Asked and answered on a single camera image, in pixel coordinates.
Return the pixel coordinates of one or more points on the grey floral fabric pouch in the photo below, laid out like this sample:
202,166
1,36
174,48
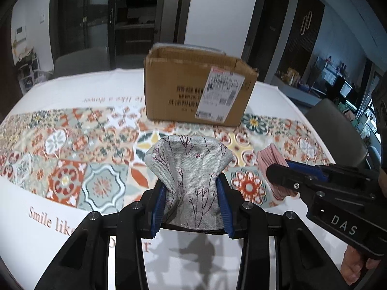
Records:
190,172

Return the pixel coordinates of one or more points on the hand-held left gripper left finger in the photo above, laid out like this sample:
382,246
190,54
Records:
157,214

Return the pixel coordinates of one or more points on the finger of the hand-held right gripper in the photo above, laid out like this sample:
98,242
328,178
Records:
302,169
281,176

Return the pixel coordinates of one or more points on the person's right hand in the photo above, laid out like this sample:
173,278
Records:
352,268

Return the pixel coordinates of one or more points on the white loop wall ornament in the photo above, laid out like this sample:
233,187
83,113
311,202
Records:
306,24

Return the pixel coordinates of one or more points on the dark slatted wall panel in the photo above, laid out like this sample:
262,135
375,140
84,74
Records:
302,51

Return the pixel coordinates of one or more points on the dark wooden door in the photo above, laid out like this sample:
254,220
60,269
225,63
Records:
266,36

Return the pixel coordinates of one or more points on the white wall intercom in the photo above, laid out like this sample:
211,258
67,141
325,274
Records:
20,34

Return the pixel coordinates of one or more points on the glass sliding door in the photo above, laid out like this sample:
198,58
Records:
84,12

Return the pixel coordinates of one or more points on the patterned white tablecloth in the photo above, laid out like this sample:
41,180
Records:
45,120

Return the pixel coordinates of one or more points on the brown cardboard box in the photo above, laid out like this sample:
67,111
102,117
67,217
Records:
181,90

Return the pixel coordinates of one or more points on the pink ribbed knit band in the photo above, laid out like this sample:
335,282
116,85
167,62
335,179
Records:
272,157

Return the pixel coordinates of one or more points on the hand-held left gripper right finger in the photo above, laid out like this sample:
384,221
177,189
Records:
225,217

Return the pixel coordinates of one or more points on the white storage rack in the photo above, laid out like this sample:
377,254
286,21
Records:
28,72

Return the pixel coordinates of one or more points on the white low cabinet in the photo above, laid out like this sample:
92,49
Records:
299,92

